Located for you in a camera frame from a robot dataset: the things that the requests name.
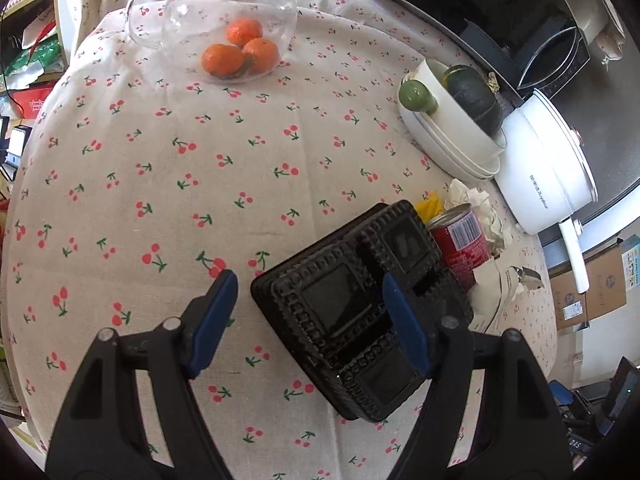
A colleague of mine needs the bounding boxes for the black plastic food tray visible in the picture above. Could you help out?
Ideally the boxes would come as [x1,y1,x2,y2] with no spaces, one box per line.
[250,200,473,422]

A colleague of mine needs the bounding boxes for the white wrapper bag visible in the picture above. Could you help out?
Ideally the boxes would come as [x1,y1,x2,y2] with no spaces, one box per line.
[468,258,544,334]

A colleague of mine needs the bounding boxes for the red drink can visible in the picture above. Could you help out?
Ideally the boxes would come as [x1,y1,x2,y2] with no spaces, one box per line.
[427,203,491,290]

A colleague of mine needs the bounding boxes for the yellow snack wrapper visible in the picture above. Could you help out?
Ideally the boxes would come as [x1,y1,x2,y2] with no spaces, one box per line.
[414,191,445,224]

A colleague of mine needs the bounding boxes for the white paper tissue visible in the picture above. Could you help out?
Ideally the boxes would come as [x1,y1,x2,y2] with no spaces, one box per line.
[445,179,513,257]

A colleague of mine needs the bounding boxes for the white stacked bowls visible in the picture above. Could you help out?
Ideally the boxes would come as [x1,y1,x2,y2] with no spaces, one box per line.
[397,58,506,182]

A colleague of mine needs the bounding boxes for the cherry print tablecloth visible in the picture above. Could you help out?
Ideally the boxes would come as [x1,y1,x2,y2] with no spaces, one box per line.
[0,0,560,480]

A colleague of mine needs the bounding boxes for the lower cardboard box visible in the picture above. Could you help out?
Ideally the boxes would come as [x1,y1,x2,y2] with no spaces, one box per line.
[551,245,627,330]

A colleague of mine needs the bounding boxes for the white electric cooking pot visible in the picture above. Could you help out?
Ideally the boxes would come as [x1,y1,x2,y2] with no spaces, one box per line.
[495,90,598,294]

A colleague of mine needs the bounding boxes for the green avocado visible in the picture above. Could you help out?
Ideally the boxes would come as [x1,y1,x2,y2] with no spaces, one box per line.
[398,79,438,115]

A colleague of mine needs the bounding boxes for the dark green pumpkin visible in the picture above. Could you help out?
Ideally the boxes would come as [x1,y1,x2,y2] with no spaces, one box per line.
[440,65,502,136]

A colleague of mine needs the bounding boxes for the orange tangerine left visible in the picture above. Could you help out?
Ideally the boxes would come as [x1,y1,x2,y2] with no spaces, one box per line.
[201,44,245,78]

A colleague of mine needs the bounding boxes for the orange tangerine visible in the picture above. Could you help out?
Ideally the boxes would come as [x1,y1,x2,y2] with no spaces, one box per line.
[242,38,280,74]
[201,44,245,78]
[226,18,262,48]

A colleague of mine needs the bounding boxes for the orange tangerine right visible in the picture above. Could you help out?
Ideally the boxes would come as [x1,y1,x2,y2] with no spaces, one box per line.
[242,38,280,74]

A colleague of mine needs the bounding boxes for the orange tangerine top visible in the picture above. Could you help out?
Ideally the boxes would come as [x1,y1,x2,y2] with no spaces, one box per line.
[226,18,262,48]

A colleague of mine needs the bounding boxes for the glass teapot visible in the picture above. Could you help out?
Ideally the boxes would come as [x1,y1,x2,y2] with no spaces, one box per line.
[125,0,297,84]

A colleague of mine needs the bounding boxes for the grey refrigerator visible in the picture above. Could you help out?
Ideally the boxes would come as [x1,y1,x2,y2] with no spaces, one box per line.
[552,0,639,233]

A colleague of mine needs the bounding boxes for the black microwave oven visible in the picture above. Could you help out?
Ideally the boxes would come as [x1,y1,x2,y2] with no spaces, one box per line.
[395,0,590,101]

